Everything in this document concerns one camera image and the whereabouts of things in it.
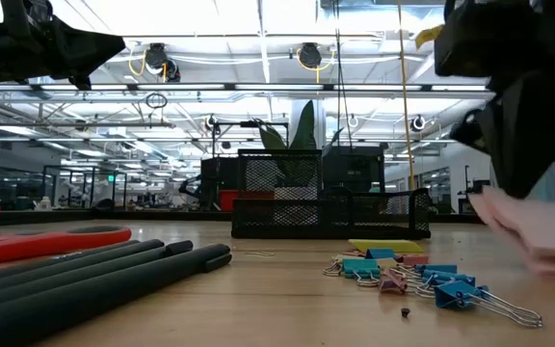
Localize red storage box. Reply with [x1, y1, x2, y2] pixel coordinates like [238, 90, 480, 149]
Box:
[218, 188, 276, 212]

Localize yellow sticky note pad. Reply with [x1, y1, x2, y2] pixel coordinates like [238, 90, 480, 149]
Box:
[347, 238, 425, 255]

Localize yellow cable tag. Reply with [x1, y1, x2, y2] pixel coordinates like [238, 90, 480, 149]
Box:
[414, 24, 445, 50]

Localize blue binder clip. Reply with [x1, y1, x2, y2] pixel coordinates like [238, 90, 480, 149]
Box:
[412, 263, 459, 277]
[414, 269, 477, 299]
[364, 247, 397, 261]
[434, 280, 544, 330]

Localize yellow hanging cable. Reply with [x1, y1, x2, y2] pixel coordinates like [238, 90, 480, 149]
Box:
[396, 0, 417, 192]

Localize red handled scissors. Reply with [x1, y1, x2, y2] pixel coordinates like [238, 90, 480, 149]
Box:
[0, 225, 133, 265]

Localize black computer tower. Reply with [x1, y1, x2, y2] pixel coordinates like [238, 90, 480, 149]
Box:
[322, 146, 386, 195]

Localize teal binder clip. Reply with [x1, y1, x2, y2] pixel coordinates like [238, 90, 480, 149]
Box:
[323, 257, 382, 289]

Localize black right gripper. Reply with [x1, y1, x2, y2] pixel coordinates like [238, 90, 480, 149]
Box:
[434, 0, 555, 200]

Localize black hanging cable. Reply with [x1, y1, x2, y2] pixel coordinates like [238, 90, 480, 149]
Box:
[333, 0, 356, 151]

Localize black equipment stand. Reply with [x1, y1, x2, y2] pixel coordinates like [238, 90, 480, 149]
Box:
[199, 156, 241, 212]

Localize black mesh desk organizer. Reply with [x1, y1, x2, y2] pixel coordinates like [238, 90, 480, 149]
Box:
[231, 148, 432, 241]

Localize pink sticky note pad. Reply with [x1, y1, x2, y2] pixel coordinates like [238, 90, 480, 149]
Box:
[467, 185, 555, 280]

